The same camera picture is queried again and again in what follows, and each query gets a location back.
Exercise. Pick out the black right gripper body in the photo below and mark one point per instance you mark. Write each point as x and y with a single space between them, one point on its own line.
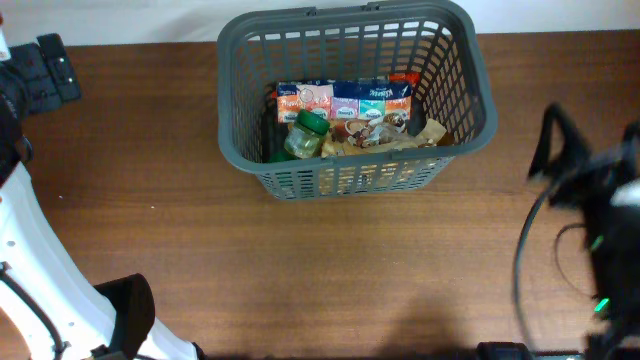
599 180

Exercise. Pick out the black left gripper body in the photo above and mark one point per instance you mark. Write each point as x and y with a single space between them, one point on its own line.
41 84

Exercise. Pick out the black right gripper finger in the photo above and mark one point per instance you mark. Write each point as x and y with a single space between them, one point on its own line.
561 146
630 138

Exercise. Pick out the orange noodle packet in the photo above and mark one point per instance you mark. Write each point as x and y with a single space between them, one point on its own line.
412 78

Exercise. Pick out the beige snack pouch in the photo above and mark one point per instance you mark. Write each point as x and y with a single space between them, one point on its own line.
432 129

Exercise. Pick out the blue carton box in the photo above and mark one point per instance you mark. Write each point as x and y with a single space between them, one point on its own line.
338 99

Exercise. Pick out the beige red coffee pouch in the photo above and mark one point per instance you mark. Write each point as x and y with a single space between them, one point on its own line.
358 137

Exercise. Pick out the green lid jar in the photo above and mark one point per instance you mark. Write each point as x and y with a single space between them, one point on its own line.
282 156
307 135

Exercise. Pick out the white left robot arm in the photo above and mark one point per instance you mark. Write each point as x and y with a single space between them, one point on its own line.
57 311

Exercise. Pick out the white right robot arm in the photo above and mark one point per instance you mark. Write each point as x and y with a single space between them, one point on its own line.
612 241

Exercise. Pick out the grey plastic basket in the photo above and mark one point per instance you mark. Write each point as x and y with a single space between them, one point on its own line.
435 39

